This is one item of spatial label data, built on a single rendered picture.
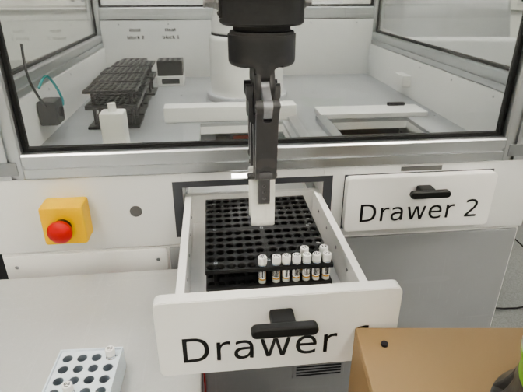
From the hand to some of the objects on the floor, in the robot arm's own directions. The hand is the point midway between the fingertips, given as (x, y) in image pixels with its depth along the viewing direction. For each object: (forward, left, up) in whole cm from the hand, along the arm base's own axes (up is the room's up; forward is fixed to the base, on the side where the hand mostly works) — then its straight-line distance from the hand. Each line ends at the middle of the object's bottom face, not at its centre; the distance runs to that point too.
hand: (261, 196), depth 58 cm
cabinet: (+65, -11, -103) cm, 122 cm away
